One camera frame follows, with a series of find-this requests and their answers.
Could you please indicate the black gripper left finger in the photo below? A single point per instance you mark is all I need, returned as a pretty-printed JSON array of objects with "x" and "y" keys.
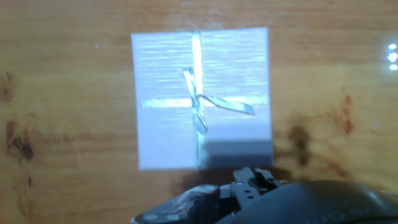
[{"x": 242, "y": 193}]

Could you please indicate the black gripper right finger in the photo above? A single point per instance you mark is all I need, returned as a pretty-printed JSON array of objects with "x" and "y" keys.
[{"x": 265, "y": 180}]

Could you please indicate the pink gift box lid ribbon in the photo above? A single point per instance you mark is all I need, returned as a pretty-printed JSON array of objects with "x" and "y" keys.
[{"x": 168, "y": 124}]

